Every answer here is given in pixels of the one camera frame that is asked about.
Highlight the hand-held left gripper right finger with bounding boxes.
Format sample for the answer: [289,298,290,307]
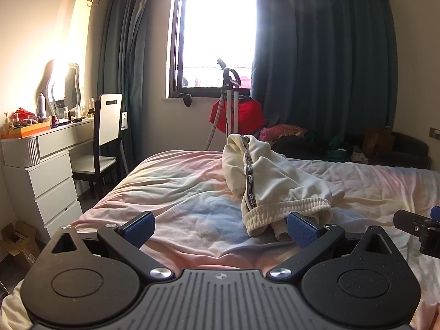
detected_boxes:
[269,211,401,281]

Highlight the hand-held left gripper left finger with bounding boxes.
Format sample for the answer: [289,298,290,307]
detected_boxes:
[43,211,173,281]

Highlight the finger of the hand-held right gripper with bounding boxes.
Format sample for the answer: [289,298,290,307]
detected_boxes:
[393,205,440,257]

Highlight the cream sweatpants with striped trim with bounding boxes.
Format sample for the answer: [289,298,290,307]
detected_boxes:
[223,133,345,242]

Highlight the pink clothes pile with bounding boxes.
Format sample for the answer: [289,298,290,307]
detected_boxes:
[258,124,308,141]

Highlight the pastel bed blanket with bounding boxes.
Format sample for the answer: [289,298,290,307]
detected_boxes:
[0,149,440,330]

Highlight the dark sofa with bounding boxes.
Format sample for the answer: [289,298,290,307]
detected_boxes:
[344,129,430,169]

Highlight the brown bag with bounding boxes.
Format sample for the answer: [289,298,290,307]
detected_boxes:
[364,127,396,159]

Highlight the green cloth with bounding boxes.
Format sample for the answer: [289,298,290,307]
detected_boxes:
[326,136,348,159]

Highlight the white dressing table with drawers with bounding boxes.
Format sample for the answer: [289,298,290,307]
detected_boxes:
[0,117,95,244]

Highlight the black and white chair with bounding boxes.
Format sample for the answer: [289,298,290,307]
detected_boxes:
[71,93,124,200]

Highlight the cardboard box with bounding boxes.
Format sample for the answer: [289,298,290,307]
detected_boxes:
[0,221,40,272]

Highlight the red bag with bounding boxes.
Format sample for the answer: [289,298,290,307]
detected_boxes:
[209,94,265,134]

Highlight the row of cosmetic bottles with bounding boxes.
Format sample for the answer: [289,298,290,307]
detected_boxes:
[51,98,95,126]

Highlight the orange tray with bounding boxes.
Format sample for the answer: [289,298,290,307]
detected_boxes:
[9,121,51,137]

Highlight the wavy white framed mirror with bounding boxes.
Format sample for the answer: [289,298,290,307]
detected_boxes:
[46,62,82,117]

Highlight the narrow teal curtain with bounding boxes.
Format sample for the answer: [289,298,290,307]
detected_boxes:
[97,0,179,176]

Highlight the wide teal curtain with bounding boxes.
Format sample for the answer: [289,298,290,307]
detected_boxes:
[250,0,396,138]

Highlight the dark framed window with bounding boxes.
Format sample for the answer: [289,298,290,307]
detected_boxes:
[168,0,257,98]

